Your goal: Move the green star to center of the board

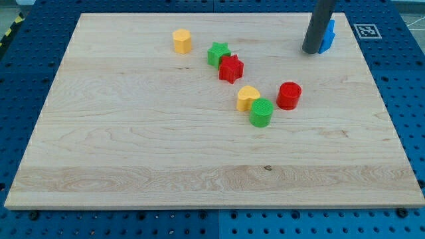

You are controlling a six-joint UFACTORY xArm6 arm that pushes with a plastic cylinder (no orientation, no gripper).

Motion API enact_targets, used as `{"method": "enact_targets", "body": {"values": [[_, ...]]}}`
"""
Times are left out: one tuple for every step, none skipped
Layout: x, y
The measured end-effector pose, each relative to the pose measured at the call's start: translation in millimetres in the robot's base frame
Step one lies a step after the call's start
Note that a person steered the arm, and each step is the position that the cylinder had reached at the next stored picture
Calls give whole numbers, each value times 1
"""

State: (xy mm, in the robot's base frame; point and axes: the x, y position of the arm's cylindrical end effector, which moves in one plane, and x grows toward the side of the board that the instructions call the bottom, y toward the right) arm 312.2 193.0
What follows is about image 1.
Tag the yellow hexagon block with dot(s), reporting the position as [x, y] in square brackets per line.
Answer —
[182, 41]

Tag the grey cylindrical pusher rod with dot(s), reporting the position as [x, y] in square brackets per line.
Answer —
[318, 24]

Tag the blue block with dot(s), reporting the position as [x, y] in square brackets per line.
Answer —
[328, 37]

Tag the light wooden board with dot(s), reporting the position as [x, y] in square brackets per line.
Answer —
[130, 124]

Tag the red cylinder block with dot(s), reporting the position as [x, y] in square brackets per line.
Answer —
[288, 95]

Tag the black yellow hazard tape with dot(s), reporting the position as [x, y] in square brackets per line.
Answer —
[12, 30]

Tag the red star block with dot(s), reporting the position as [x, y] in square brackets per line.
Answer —
[231, 69]

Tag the green cylinder block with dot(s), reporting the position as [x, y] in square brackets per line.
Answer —
[261, 112]

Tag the green star block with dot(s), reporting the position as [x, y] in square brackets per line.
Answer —
[216, 52]

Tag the white fiducial marker tag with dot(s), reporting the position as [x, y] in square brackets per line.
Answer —
[367, 31]

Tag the yellow heart block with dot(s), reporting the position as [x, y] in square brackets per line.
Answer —
[245, 97]

